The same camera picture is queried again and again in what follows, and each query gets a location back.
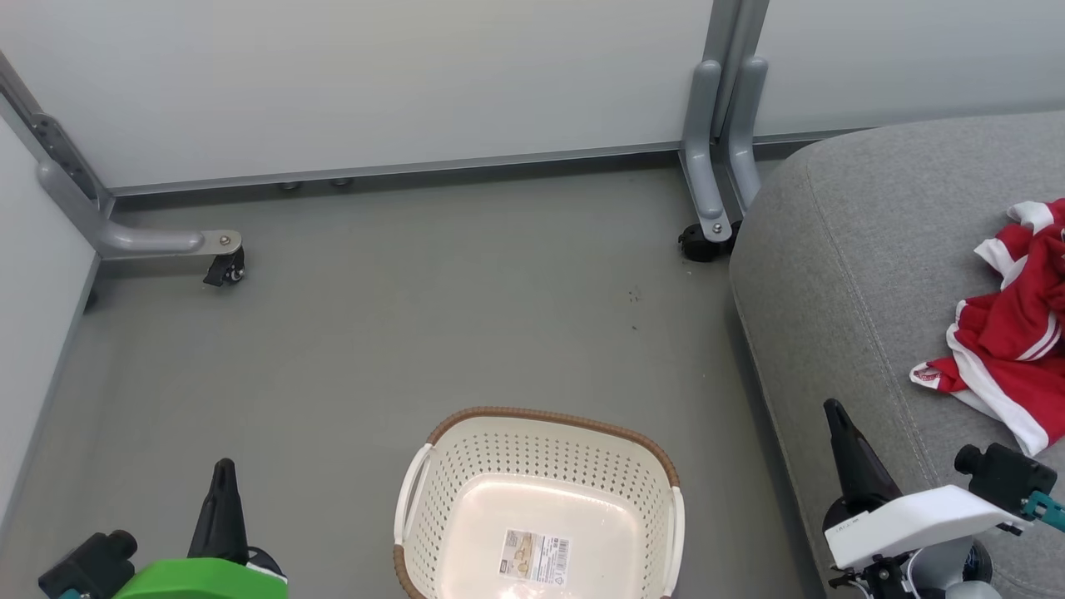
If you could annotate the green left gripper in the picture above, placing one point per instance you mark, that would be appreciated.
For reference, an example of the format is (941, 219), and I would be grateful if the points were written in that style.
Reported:
(200, 581)

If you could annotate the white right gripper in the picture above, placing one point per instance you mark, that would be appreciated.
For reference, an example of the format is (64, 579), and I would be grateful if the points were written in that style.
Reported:
(915, 520)

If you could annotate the red and white garment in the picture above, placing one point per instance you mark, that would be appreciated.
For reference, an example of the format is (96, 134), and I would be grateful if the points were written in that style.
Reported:
(1015, 333)

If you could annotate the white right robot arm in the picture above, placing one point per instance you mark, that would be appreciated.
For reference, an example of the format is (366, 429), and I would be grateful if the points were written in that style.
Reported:
(940, 574)

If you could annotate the cream perforated laundry basket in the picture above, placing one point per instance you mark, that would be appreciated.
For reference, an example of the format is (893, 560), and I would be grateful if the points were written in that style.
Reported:
(541, 499)

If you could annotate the grey fabric sofa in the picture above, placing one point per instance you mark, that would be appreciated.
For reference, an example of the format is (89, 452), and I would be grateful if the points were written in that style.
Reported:
(849, 274)

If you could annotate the black caster wheel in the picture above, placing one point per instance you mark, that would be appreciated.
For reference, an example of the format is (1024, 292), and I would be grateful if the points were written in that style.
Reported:
(699, 243)
(226, 270)

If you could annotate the white barcode sticker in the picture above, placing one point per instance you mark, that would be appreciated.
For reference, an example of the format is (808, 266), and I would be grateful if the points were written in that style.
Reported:
(534, 556)

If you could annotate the grey curved partition leg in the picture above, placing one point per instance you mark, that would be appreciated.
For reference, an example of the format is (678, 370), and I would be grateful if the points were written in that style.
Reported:
(745, 125)
(700, 141)

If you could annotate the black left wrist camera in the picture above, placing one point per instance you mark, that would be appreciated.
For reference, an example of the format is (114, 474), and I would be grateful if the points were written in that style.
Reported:
(87, 566)

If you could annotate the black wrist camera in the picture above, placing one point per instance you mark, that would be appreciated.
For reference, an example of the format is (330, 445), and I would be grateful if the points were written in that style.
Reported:
(1007, 478)
(87, 566)

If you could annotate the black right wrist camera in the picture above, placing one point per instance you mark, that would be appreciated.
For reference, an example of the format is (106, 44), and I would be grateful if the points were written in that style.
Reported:
(1007, 478)

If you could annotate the grey partition base rail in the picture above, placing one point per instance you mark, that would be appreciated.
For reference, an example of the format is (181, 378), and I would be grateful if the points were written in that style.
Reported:
(391, 170)

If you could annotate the grey perforated partition bracket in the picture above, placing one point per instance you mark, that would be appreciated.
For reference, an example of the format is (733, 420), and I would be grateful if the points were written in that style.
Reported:
(58, 146)

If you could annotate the grey partition post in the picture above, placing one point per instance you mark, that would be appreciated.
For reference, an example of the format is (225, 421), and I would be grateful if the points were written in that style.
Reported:
(736, 42)

